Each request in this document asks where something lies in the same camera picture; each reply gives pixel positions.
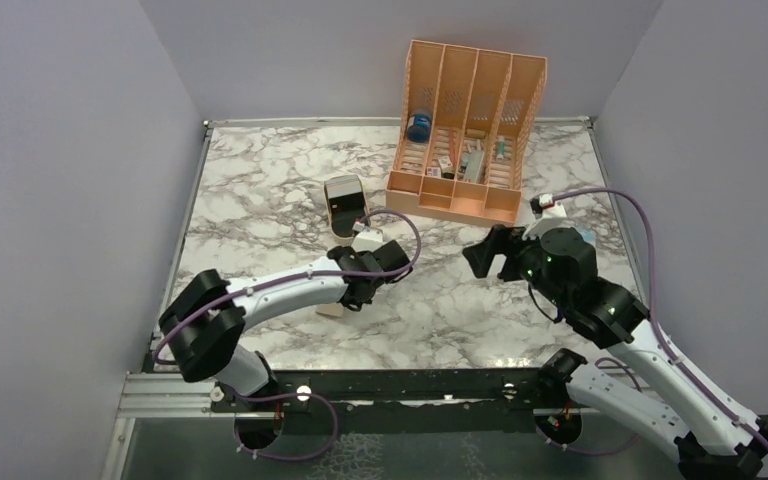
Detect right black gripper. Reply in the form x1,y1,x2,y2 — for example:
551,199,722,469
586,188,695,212
465,222,571,310

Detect beige leather card holder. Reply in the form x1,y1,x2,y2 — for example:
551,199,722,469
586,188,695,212
315,303,345,318

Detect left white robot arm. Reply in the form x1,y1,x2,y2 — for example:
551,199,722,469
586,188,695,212
158,240,412,411

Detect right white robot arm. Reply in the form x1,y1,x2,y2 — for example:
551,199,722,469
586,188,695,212
463,225,768,479

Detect beige tray with cards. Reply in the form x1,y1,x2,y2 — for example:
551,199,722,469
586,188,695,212
323,174,370,245

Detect small items in organizer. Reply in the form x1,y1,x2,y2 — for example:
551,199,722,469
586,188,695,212
425,136,484,183

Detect blue packaged item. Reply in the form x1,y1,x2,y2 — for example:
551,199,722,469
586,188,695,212
575,225,596,245

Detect white tube in organizer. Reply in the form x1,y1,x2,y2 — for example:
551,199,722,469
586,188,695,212
495,135,506,161

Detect orange plastic desk organizer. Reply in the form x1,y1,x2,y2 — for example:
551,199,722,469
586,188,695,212
386,40,548,226

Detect blue round jar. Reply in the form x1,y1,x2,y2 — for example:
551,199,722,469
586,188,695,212
405,109,432,144

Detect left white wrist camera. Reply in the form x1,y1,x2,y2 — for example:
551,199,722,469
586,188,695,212
351,221,385,252

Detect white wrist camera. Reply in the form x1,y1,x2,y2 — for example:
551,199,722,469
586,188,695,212
522,194,568,240
351,221,385,252

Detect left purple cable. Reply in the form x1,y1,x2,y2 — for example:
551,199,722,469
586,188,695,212
152,208,423,367

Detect purple cable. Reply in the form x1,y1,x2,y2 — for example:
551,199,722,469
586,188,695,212
542,187,768,480
152,208,423,367

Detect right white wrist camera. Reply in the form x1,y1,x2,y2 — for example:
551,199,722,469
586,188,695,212
522,194,568,240

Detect black mounting base rail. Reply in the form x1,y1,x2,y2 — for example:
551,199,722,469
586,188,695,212
118,367,690,435

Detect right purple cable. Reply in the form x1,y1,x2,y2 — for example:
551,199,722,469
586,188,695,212
542,187,768,480

